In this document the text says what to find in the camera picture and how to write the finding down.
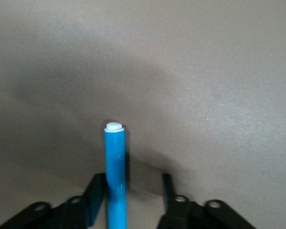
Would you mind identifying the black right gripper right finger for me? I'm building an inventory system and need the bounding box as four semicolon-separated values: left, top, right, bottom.
156;173;256;229

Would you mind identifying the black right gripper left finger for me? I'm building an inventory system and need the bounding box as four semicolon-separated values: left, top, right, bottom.
0;173;106;229

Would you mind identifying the blue marker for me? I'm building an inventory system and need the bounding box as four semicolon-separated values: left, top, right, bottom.
103;121;127;229

